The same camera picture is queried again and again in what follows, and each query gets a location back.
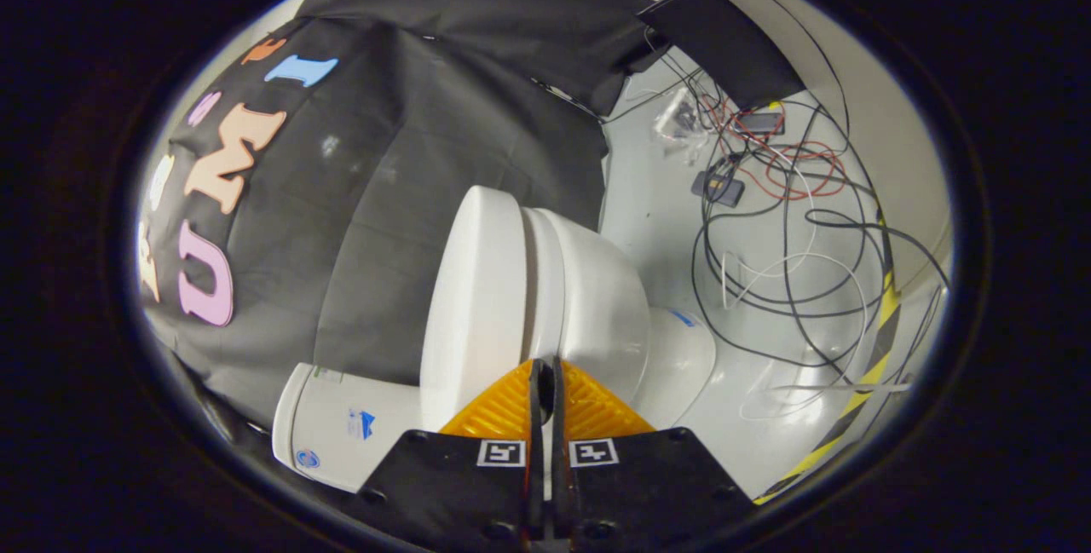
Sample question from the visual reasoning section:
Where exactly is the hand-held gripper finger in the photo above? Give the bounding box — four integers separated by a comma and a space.
548, 355, 758, 553
351, 357, 546, 553

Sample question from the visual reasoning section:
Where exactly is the white toilet seat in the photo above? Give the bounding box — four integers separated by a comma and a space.
520, 208, 568, 366

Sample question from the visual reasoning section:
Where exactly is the white toilet tank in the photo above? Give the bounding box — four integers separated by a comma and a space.
271, 361, 444, 494

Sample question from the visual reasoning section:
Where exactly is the black backdrop cloth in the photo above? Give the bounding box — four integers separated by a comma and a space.
136, 0, 708, 452

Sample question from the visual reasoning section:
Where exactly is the dark power adapter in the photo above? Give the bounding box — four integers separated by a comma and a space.
690, 170, 747, 209

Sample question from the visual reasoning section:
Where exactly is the clear plastic bag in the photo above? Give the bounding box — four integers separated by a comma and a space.
652, 89, 713, 158

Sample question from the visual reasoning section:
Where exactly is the yellow black hazard tape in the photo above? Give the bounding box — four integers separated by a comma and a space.
754, 221, 904, 504

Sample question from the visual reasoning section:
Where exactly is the small grey device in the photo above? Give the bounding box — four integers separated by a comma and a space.
735, 110, 787, 136

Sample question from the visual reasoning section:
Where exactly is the white cable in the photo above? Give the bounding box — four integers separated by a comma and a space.
720, 144, 913, 422

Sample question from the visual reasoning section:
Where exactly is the tangle of black cables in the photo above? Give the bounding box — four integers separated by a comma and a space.
609, 0, 951, 392

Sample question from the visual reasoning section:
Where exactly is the red cable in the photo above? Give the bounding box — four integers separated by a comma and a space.
707, 97, 849, 200

